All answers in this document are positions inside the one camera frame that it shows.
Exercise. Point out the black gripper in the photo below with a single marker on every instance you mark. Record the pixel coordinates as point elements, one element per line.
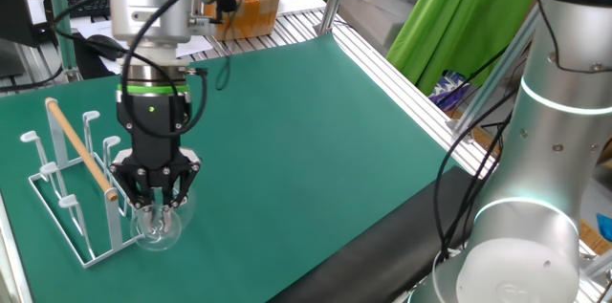
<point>155,150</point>

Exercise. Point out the black computer mouse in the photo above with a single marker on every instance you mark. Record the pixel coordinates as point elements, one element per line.
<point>102,45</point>

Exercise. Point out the brown wooden block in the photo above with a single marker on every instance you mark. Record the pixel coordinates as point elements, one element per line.
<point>258,11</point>

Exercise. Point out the cardboard box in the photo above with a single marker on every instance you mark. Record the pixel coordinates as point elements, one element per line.
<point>605,155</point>

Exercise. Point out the white foam boxes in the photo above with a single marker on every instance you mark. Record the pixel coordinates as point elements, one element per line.
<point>373,11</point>

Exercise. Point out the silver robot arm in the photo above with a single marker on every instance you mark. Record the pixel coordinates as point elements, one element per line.
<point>540,174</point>

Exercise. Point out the printed paper sheet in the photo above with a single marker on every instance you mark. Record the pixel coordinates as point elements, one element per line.
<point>193,47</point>

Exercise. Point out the aluminium profile table frame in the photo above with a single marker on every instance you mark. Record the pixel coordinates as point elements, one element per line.
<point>416,102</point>

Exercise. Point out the clear wine glass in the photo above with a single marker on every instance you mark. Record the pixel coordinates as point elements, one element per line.
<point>143,242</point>

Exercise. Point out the green table mat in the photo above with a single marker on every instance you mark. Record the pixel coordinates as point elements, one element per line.
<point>311,150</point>

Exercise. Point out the black keyboard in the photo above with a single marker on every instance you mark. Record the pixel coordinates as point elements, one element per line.
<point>91,4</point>

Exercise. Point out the blue plastic sheet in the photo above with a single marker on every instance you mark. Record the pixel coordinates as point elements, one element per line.
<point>605,226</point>

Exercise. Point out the black monitor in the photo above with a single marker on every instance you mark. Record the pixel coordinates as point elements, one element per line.
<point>16,2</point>

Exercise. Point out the blue white patterned bag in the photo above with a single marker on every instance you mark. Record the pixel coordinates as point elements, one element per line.
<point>444,90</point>

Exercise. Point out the black mat strip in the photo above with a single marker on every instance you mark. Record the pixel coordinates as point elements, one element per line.
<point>382,245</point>

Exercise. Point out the bright green cloth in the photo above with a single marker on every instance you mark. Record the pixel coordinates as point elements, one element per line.
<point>454,30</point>

